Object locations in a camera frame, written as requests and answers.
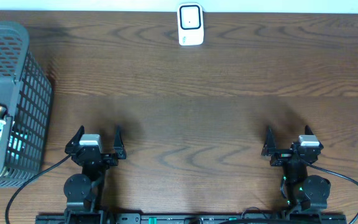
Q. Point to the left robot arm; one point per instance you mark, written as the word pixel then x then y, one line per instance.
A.
pixel 84 191

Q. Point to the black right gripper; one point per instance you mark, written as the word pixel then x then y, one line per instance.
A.
pixel 281 155

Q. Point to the white barcode scanner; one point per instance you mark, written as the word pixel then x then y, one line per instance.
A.
pixel 190 24

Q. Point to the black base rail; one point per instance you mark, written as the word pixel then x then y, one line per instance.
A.
pixel 136 218

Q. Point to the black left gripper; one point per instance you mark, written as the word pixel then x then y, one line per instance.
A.
pixel 80 148

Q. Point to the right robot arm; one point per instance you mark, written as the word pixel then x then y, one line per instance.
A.
pixel 305 193

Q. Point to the grey plastic shopping basket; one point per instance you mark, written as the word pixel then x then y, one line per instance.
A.
pixel 27 95

